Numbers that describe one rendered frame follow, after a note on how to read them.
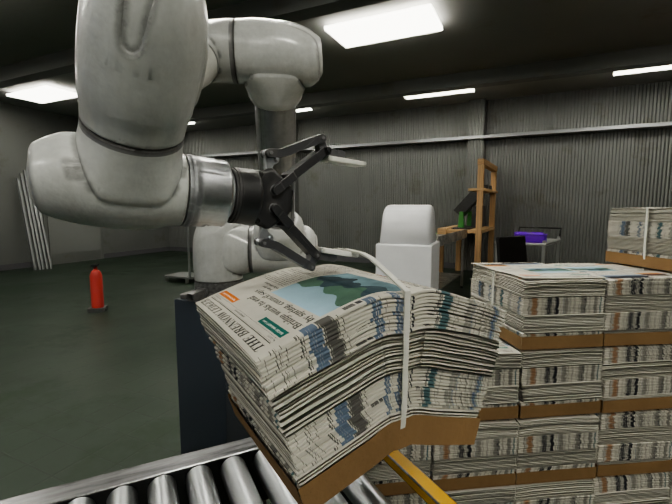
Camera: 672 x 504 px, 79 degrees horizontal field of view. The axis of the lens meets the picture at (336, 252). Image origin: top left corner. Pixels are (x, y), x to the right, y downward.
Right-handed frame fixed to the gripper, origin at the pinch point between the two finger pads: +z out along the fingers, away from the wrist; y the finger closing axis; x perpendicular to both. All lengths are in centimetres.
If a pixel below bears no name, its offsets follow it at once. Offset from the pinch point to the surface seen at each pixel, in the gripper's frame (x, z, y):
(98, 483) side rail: -24, -33, 53
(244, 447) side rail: -21, -7, 51
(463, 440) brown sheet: 15.3, 14.4, 34.6
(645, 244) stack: -12, 142, 3
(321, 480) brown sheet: 14.8, -11.1, 33.9
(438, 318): 14.6, 6.6, 14.8
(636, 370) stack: -2, 123, 45
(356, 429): 14.2, -5.9, 28.9
